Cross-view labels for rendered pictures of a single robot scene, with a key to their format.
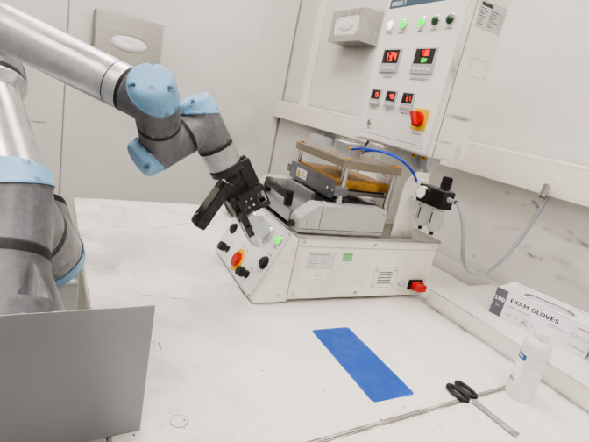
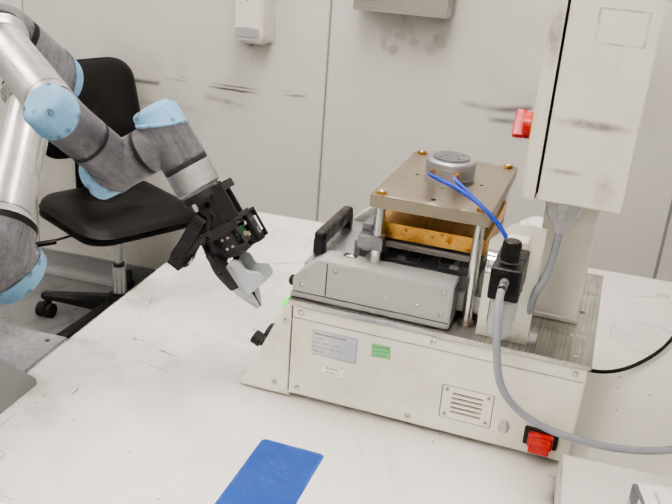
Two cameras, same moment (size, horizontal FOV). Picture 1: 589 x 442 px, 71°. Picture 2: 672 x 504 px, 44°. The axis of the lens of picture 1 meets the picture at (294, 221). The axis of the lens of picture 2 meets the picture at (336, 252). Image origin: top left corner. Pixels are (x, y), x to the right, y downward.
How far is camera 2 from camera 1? 96 cm
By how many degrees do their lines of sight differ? 45
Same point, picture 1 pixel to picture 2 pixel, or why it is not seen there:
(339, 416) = not seen: outside the picture
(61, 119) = (324, 91)
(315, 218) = (318, 279)
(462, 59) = (571, 13)
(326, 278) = (348, 377)
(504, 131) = not seen: outside the picture
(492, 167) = not seen: outside the picture
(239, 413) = (46, 474)
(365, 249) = (413, 345)
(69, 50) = (14, 71)
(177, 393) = (26, 435)
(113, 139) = (390, 119)
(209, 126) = (158, 143)
